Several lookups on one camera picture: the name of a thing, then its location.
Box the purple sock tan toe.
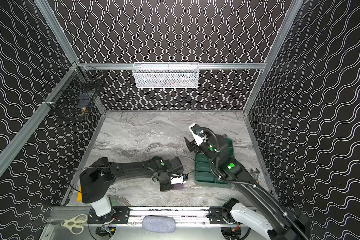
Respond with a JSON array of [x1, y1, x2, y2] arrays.
[[173, 184, 184, 190]]

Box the green compartment tray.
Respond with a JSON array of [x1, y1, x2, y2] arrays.
[[194, 152, 231, 189]]

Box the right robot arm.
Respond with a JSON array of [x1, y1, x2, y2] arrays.
[[186, 124, 310, 240]]

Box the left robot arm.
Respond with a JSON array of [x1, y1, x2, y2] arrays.
[[80, 157, 184, 218]]

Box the grey cloth pad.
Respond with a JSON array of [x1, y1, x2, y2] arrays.
[[142, 216, 176, 234]]

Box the yellow block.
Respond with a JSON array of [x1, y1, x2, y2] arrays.
[[77, 186, 83, 202]]

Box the brass padlock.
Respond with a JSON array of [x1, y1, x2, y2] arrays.
[[81, 107, 88, 118]]

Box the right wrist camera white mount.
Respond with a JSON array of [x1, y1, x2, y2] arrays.
[[189, 123, 209, 146]]

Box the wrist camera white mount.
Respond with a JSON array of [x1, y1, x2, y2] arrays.
[[189, 123, 209, 146], [171, 174, 189, 185]]

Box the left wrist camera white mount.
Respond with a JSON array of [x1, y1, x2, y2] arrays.
[[171, 174, 189, 185]]

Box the front aluminium rail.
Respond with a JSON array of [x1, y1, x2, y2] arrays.
[[47, 206, 259, 227]]

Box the adjustable wrench orange handle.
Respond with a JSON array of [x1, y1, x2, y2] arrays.
[[250, 168, 260, 183]]

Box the white wire basket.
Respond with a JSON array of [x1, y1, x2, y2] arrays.
[[132, 62, 200, 89]]

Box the scissors cream handles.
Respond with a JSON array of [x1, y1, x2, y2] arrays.
[[60, 214, 88, 235]]

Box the black wire basket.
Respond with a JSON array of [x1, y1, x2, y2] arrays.
[[47, 66, 105, 122]]

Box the aluminium frame profile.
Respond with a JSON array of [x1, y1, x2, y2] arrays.
[[34, 0, 79, 64]]

